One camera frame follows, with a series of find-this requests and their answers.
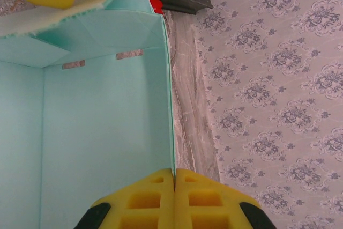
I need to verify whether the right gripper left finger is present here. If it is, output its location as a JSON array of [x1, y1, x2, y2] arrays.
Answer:
[[76, 168, 176, 229]]

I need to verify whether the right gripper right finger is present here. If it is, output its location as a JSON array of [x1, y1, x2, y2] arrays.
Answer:
[[174, 168, 277, 229]]

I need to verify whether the light blue paper box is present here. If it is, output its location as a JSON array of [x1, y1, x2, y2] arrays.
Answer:
[[0, 0, 179, 229]]

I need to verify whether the small red block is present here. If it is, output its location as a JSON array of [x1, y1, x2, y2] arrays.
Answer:
[[146, 0, 164, 15]]

